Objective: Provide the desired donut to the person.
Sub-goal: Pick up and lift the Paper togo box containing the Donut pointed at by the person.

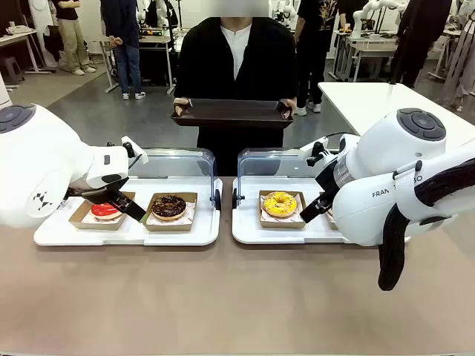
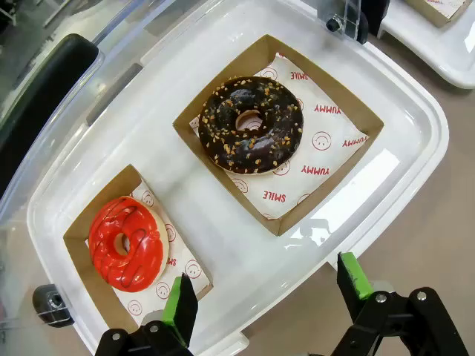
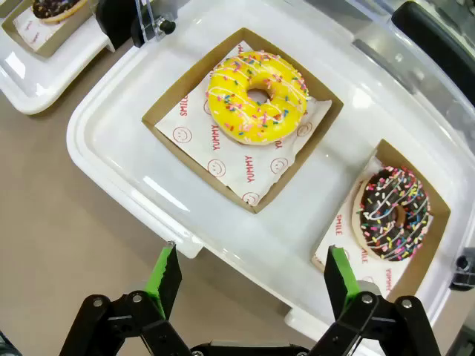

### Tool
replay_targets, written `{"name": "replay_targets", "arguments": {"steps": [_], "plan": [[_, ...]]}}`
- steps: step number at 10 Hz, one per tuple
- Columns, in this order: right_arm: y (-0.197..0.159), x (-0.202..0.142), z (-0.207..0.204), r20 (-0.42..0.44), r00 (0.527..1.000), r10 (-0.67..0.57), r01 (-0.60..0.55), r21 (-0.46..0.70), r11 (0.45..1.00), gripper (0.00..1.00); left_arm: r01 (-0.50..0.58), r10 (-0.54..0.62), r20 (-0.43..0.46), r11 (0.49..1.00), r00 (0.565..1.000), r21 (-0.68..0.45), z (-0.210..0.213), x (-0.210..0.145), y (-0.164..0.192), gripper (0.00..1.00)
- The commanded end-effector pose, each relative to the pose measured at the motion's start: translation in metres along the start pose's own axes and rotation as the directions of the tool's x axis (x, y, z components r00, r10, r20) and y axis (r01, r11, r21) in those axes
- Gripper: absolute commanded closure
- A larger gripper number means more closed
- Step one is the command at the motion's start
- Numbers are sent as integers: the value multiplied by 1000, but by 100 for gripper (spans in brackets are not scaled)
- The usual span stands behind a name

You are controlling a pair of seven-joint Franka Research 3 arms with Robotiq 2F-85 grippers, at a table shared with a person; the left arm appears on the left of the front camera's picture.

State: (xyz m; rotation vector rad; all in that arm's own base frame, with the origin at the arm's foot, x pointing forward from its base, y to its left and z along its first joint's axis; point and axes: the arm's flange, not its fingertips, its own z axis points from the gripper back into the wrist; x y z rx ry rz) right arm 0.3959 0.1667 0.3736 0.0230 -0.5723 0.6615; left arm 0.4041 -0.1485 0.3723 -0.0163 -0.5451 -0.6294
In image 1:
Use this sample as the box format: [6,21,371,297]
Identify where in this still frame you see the red glazed donut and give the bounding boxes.
[91,202,123,220]

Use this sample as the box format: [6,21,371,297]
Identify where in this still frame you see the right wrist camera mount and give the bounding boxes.
[299,136,341,168]

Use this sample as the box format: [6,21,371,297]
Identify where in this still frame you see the bystander black shirt khaki pants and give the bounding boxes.
[51,0,97,77]

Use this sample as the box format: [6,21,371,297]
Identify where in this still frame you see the bystander in printed black tee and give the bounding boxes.
[295,0,348,116]

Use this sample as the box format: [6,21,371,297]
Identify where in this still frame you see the white cylindrical appliance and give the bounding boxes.
[0,72,10,109]

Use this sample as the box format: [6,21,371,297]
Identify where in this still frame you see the brown cardboard donut box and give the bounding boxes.
[258,190,308,229]
[142,191,198,232]
[319,191,339,231]
[68,191,137,231]

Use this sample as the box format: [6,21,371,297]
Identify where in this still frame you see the person's right hand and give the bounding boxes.
[174,96,192,116]

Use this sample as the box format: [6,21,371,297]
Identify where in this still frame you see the yellow sprinkled donut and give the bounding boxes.
[262,191,298,218]

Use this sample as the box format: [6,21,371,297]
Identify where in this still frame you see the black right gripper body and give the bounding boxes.
[314,157,344,196]

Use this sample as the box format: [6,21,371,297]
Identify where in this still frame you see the dark grey stool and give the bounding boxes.
[0,56,25,87]

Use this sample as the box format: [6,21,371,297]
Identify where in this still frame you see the black cable sleeve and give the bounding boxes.
[377,157,475,292]

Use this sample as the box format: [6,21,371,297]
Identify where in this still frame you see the bystander all in black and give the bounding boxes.
[389,0,446,89]

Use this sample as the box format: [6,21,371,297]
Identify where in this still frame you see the background wooden top desk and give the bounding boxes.
[0,28,51,75]

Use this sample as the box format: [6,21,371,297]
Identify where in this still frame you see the person in black cardigan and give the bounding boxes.
[173,0,298,177]

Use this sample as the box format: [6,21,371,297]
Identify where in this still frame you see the bystander in blue jeans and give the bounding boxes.
[99,0,148,101]

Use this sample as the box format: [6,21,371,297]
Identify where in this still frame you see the white table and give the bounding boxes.
[318,81,475,149]

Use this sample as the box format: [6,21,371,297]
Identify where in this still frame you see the thin black camera cable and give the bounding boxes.
[325,131,359,142]

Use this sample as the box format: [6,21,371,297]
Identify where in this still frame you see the dark brown serving tray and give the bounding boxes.
[169,98,295,130]

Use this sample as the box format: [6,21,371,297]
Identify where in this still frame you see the clear plastic display lid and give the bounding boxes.
[232,147,341,214]
[128,147,223,212]

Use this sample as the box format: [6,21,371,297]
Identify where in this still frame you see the bystander in beige clothes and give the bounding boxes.
[443,0,475,109]

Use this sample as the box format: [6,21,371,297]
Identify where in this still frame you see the chocolate nut donut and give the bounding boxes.
[151,194,187,222]

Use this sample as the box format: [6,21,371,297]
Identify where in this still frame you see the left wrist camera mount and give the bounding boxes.
[106,136,149,166]

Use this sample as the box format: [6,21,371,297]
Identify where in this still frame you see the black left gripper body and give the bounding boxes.
[65,173,129,205]

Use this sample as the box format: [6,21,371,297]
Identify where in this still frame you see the person's left hand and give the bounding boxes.
[278,98,297,118]

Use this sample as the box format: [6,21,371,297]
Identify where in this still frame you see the white display tray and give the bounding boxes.
[33,176,223,248]
[232,176,357,245]

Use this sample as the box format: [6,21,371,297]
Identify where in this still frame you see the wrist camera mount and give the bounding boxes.
[299,136,341,168]
[106,136,149,166]

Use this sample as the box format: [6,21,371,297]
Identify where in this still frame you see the background grey work table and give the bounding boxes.
[333,31,400,83]

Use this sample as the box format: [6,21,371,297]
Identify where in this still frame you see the background table with orange items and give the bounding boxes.
[139,28,178,94]

